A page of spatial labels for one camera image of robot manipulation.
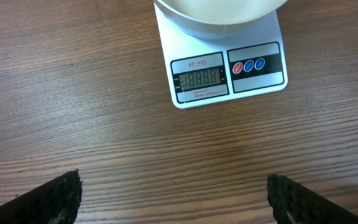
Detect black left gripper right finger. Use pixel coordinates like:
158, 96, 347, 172
267, 174, 358, 224

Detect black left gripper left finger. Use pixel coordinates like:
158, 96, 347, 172
0, 169, 82, 224

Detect white digital kitchen scale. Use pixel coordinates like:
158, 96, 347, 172
155, 9, 288, 109

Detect white round bowl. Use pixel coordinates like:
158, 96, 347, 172
154, 0, 287, 39

